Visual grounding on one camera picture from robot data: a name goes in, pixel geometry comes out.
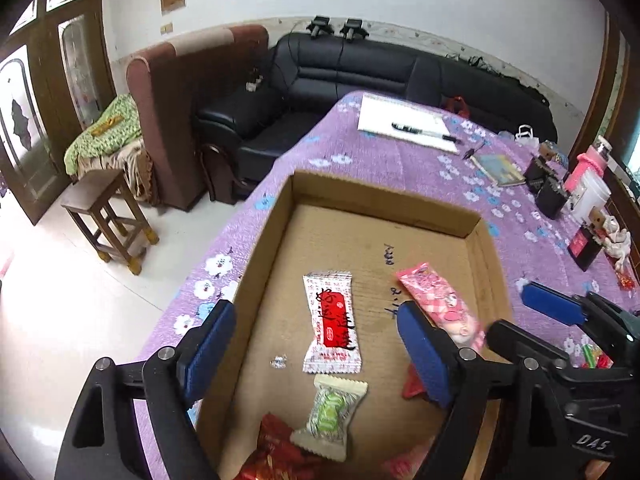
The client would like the brown armchair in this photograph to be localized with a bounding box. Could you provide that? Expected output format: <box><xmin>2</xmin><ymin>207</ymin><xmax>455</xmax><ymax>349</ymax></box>
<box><xmin>126</xmin><ymin>24</ymin><xmax>271</xmax><ymax>212</ymax></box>

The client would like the purple floral tablecloth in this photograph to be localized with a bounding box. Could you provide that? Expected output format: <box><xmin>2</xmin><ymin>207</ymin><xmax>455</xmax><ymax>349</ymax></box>
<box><xmin>135</xmin><ymin>91</ymin><xmax>640</xmax><ymax>480</ymax></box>

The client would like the dark jar with cork top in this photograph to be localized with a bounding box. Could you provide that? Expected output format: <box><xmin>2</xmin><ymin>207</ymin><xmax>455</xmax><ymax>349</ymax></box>
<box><xmin>524</xmin><ymin>141</ymin><xmax>557</xmax><ymax>192</ymax></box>
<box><xmin>535</xmin><ymin>175</ymin><xmax>570</xmax><ymax>221</ymax></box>

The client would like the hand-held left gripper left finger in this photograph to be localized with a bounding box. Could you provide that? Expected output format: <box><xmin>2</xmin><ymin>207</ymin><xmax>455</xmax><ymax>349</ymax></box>
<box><xmin>54</xmin><ymin>300</ymin><xmax>237</xmax><ymax>480</ymax></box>

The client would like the dark box with red label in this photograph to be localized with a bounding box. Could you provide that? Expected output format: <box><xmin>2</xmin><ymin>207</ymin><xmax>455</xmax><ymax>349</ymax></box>
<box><xmin>567</xmin><ymin>210</ymin><xmax>607</xmax><ymax>272</ymax></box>

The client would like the small red candy packet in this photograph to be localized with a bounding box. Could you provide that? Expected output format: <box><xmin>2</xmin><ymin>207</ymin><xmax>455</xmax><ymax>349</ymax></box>
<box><xmin>402</xmin><ymin>365</ymin><xmax>427</xmax><ymax>401</ymax></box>

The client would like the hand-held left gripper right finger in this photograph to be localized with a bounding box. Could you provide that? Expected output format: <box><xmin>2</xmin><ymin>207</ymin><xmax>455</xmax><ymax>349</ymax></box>
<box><xmin>397</xmin><ymin>301</ymin><xmax>571</xmax><ymax>480</ymax></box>

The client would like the pink cartoon snack packet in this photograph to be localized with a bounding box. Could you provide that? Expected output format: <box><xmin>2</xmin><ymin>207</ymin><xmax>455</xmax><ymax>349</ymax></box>
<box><xmin>396</xmin><ymin>261</ymin><xmax>486</xmax><ymax>353</ymax></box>

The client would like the pink thermos bottle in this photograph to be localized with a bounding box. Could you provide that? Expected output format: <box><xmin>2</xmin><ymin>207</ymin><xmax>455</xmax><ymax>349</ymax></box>
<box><xmin>565</xmin><ymin>135</ymin><xmax>613</xmax><ymax>193</ymax></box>

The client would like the wooden glass door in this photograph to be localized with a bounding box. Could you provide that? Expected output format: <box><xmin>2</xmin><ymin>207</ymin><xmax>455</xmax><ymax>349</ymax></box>
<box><xmin>0</xmin><ymin>0</ymin><xmax>118</xmax><ymax>226</ymax></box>

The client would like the wooden sideboard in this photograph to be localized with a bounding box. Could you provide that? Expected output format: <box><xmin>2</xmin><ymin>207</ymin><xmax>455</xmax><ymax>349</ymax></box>
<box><xmin>600</xmin><ymin>160</ymin><xmax>640</xmax><ymax>241</ymax></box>

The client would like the white paper pad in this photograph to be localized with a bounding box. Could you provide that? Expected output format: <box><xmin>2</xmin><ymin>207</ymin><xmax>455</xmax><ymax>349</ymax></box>
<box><xmin>357</xmin><ymin>95</ymin><xmax>461</xmax><ymax>153</ymax></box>

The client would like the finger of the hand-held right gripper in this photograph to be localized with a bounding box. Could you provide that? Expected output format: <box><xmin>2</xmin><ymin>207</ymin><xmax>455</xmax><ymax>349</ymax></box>
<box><xmin>487</xmin><ymin>319</ymin><xmax>570</xmax><ymax>367</ymax></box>
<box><xmin>520</xmin><ymin>281</ymin><xmax>632</xmax><ymax>342</ymax></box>

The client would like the green white candy packet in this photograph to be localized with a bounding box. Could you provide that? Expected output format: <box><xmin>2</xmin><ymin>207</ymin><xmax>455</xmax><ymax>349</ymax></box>
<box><xmin>290</xmin><ymin>374</ymin><xmax>368</xmax><ymax>462</ymax></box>

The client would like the wooden stool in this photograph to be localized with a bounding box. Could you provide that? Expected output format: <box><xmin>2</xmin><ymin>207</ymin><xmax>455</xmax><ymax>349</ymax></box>
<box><xmin>61</xmin><ymin>169</ymin><xmax>160</xmax><ymax>275</ymax></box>

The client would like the black pen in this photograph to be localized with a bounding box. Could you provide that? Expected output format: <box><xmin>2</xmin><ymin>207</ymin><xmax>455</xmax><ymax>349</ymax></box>
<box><xmin>391</xmin><ymin>121</ymin><xmax>463</xmax><ymax>143</ymax></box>

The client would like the white red-label snack packet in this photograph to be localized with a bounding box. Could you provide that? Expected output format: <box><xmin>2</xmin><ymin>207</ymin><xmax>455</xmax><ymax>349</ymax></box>
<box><xmin>302</xmin><ymin>271</ymin><xmax>362</xmax><ymax>375</ymax></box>

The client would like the green covered book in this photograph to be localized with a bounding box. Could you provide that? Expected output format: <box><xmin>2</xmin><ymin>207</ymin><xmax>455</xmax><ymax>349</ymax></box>
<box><xmin>470</xmin><ymin>154</ymin><xmax>527</xmax><ymax>187</ymax></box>

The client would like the shallow cardboard box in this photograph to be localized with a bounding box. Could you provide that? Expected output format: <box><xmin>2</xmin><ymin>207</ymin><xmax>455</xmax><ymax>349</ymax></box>
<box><xmin>192</xmin><ymin>170</ymin><xmax>516</xmax><ymax>480</ymax></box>

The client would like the black bag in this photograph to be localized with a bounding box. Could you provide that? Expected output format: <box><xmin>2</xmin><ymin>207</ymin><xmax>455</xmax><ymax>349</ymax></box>
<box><xmin>495</xmin><ymin>72</ymin><xmax>551</xmax><ymax>106</ymax></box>

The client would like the white plastic jar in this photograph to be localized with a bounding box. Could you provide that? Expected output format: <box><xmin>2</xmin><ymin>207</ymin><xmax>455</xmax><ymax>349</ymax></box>
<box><xmin>570</xmin><ymin>175</ymin><xmax>612</xmax><ymax>228</ymax></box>

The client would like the black leather sofa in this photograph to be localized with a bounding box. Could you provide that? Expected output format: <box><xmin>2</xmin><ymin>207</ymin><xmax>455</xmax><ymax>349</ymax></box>
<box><xmin>194</xmin><ymin>31</ymin><xmax>558</xmax><ymax>206</ymax></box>

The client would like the green floral cloth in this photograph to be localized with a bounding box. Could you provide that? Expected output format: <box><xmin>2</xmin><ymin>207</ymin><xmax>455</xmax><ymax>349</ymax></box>
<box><xmin>64</xmin><ymin>94</ymin><xmax>146</xmax><ymax>176</ymax></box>

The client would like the red bag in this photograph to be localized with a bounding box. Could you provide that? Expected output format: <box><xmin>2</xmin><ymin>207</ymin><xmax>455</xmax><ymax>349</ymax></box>
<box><xmin>440</xmin><ymin>96</ymin><xmax>471</xmax><ymax>120</ymax></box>

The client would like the beige blanket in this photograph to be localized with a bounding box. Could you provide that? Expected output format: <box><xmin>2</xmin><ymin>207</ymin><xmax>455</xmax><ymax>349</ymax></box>
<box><xmin>75</xmin><ymin>140</ymin><xmax>161</xmax><ymax>201</ymax></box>

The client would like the dark red shiny candy packet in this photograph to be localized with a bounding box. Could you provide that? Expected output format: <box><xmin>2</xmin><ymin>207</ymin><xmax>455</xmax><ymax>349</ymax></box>
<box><xmin>235</xmin><ymin>412</ymin><xmax>326</xmax><ymax>480</ymax></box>

